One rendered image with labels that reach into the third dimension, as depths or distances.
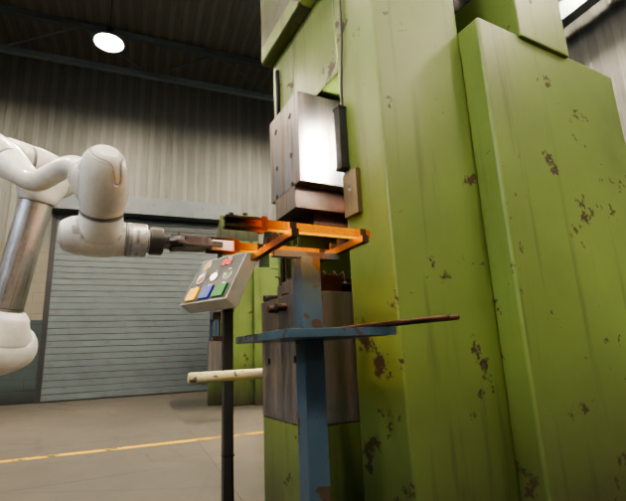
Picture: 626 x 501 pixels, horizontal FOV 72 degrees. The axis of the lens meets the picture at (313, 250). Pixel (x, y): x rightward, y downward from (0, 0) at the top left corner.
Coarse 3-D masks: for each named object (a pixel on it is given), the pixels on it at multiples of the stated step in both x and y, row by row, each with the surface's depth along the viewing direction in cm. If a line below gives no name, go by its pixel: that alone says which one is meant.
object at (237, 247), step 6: (222, 240) 127; (228, 240) 128; (234, 240) 128; (234, 246) 128; (240, 246) 129; (246, 246) 129; (252, 246) 130; (282, 246) 135; (210, 252) 126; (216, 252) 126; (222, 252) 127; (228, 252) 127; (234, 252) 127; (270, 252) 134
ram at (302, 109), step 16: (304, 96) 180; (320, 96) 184; (288, 112) 185; (304, 112) 178; (320, 112) 182; (272, 128) 201; (288, 128) 184; (304, 128) 177; (320, 128) 181; (272, 144) 199; (288, 144) 183; (304, 144) 175; (320, 144) 179; (272, 160) 198; (288, 160) 182; (304, 160) 173; (320, 160) 177; (336, 160) 181; (272, 176) 196; (288, 176) 180; (304, 176) 172; (320, 176) 175; (336, 176) 179; (272, 192) 195
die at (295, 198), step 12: (288, 192) 179; (300, 192) 175; (312, 192) 178; (324, 192) 180; (336, 192) 183; (276, 204) 190; (288, 204) 178; (300, 204) 174; (312, 204) 176; (324, 204) 179; (336, 204) 182; (276, 216) 189; (288, 216) 183; (300, 216) 184
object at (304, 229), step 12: (228, 216) 103; (240, 216) 105; (264, 216) 107; (228, 228) 104; (240, 228) 105; (252, 228) 106; (264, 228) 106; (276, 228) 108; (300, 228) 112; (312, 228) 113; (324, 228) 115; (336, 228) 117
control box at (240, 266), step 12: (240, 252) 215; (204, 264) 229; (216, 264) 221; (228, 264) 214; (240, 264) 208; (252, 264) 214; (204, 276) 220; (216, 276) 213; (228, 276) 206; (240, 276) 206; (228, 288) 200; (240, 288) 205; (204, 300) 205; (216, 300) 201; (228, 300) 197; (192, 312) 218
